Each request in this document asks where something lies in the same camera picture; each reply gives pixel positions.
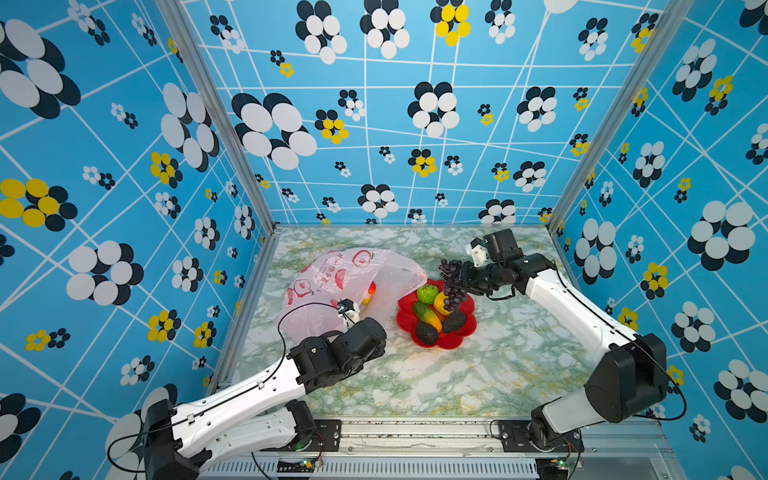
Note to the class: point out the aluminium corner post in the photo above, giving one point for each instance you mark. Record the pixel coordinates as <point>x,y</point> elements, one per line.
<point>669,23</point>
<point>173,14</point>

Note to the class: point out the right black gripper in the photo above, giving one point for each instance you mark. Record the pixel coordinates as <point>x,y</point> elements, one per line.
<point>467,274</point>

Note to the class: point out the aluminium front rail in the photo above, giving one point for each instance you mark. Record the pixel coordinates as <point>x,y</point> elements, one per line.
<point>459,448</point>

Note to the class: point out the dark purple grape bunch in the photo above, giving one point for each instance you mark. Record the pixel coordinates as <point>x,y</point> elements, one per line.
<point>455,294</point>

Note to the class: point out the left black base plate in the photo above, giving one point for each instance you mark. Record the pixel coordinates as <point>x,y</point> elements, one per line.
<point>325,438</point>

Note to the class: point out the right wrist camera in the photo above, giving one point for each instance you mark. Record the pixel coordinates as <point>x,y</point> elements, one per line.
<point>478,252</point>

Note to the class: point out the pink translucent plastic bag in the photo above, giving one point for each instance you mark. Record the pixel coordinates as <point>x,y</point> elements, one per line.
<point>310,304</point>

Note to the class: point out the dark avocado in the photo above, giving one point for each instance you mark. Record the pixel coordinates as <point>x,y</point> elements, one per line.
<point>426,334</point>
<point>454,322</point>

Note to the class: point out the red flower-shaped plate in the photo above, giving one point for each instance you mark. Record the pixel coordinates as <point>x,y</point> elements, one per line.
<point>407,321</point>

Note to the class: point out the green yellow corn cob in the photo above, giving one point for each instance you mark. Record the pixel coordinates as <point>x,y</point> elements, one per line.
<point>425,313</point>

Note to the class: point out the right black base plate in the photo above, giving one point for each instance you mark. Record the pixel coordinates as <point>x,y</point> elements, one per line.
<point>531,436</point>

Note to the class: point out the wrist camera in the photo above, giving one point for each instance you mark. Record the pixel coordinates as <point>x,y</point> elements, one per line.
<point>478,252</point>
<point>349,312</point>

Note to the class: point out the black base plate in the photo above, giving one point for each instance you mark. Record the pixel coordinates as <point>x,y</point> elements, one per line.
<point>531,436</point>
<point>325,438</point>

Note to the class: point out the right aluminium corner post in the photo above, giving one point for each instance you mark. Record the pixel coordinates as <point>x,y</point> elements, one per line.
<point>669,23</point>

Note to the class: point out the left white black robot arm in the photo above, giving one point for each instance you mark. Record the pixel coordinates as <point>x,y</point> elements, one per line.
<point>263,411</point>

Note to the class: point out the left aluminium corner post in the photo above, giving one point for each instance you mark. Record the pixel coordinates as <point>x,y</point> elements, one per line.
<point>173,14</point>

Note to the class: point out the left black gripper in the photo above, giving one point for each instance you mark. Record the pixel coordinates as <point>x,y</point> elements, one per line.
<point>380,351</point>

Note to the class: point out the yellow lemon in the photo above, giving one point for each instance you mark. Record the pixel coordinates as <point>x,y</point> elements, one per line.
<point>439,305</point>

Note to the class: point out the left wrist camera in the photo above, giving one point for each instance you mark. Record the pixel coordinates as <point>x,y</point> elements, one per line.
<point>349,312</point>

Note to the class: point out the green fruit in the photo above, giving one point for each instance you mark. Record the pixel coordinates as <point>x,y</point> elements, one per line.
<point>427,294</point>

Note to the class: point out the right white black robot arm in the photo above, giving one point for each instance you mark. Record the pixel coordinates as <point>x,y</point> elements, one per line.
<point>630,373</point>

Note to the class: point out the red yellow mango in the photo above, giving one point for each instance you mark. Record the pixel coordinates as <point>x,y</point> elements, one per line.
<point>370,294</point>

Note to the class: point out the dark avocado front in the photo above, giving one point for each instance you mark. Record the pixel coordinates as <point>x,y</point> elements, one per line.
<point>426,334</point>

